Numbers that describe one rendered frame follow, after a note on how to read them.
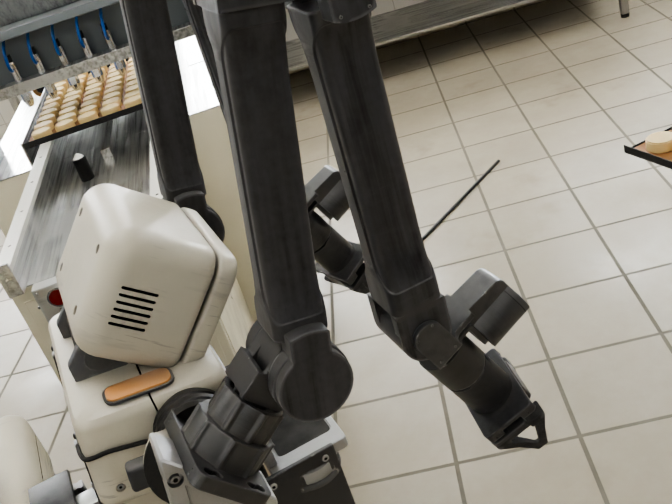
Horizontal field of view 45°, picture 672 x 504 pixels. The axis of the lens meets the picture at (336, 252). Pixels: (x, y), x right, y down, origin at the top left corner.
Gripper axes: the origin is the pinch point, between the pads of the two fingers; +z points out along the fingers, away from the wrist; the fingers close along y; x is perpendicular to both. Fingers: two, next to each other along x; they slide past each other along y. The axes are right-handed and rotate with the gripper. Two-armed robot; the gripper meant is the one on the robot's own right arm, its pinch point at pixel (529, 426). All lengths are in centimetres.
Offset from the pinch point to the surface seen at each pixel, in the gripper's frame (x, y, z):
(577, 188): -39, 167, 121
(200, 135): 31, 137, -3
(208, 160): 35, 136, 3
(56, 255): 55, 79, -28
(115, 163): 46, 120, -19
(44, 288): 56, 67, -30
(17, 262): 57, 72, -35
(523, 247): -11, 144, 105
